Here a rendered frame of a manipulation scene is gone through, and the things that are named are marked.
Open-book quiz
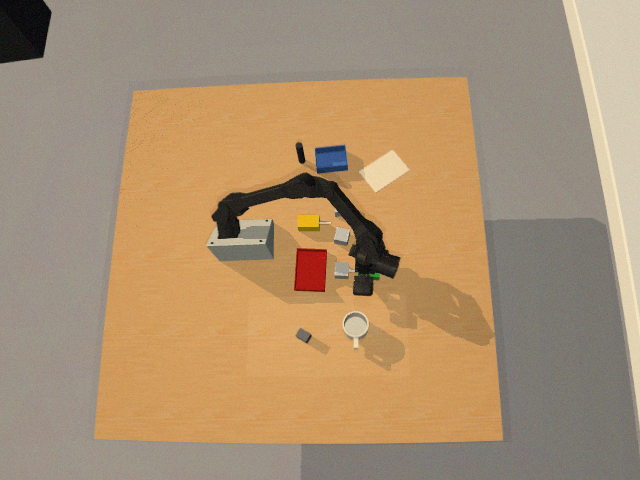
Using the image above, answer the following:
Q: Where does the red tray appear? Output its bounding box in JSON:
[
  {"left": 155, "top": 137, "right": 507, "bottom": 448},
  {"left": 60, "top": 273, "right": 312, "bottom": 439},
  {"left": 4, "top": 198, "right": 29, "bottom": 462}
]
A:
[{"left": 294, "top": 248, "right": 327, "bottom": 292}]

